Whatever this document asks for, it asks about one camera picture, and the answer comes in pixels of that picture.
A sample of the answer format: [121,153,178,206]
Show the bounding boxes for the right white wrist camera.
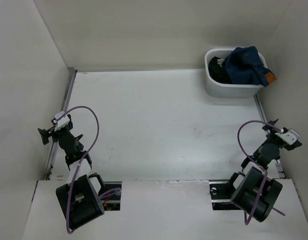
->
[275,129,301,146]

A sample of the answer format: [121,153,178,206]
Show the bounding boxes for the aluminium table rail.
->
[44,67,77,180]
[253,94,286,179]

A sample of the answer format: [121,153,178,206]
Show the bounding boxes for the dark blue denim trousers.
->
[222,46,277,87]

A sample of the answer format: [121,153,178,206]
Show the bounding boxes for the grey white garment in basket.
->
[217,58,225,66]

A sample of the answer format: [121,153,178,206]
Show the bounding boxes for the left aluminium table rail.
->
[44,67,77,180]

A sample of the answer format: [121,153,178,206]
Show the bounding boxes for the white plastic laundry basket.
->
[204,47,263,98]

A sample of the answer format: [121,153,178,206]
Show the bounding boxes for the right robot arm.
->
[225,119,303,225]

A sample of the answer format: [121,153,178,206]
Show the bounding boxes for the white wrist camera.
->
[53,111,70,132]
[275,129,301,146]

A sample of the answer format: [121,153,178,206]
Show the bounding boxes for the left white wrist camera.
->
[53,111,70,132]

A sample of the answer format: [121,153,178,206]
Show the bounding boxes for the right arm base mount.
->
[209,180,241,211]

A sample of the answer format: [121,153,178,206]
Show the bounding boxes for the right aluminium table rail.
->
[253,94,286,179]

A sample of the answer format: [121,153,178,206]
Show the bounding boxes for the black garment in basket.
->
[208,57,232,84]

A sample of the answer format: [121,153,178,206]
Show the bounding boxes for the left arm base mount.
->
[98,181,122,211]

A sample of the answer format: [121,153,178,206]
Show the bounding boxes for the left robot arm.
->
[38,112,106,234]

